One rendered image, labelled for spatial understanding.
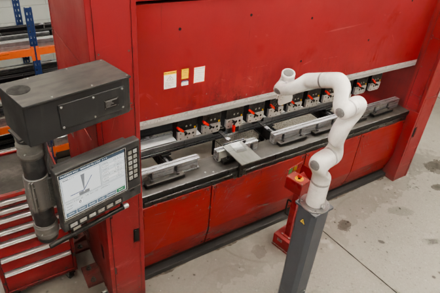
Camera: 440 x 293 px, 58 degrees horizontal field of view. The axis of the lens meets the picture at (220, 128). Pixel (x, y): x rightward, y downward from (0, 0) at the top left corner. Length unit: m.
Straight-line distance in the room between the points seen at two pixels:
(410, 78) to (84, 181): 3.47
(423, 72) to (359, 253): 1.87
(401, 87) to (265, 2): 2.27
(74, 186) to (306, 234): 1.53
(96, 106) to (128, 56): 0.40
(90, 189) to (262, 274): 1.93
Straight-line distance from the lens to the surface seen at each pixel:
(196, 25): 2.50
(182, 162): 2.95
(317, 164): 2.40
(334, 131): 2.34
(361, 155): 4.34
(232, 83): 2.82
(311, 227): 2.73
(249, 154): 3.04
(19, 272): 3.26
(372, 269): 3.88
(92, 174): 2.00
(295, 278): 3.09
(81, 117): 1.84
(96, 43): 2.06
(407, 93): 4.58
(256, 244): 3.75
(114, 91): 1.88
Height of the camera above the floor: 2.73
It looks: 31 degrees down
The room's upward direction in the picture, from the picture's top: 5 degrees clockwise
